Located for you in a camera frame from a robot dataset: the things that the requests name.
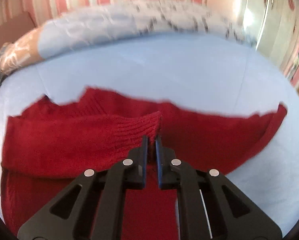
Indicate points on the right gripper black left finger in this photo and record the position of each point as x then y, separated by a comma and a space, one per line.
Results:
91, 206

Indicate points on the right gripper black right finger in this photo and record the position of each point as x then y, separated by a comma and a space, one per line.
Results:
209, 205

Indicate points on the red knit sweater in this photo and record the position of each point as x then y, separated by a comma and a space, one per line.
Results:
49, 145

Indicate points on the pink padded headboard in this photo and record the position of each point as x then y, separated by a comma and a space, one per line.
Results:
14, 28

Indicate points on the light blue quilted bedspread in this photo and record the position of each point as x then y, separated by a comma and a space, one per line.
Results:
199, 72

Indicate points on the patterned folded duvet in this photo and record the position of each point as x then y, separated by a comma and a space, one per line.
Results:
89, 26

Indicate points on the white wardrobe with decals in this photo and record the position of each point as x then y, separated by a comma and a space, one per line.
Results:
274, 26

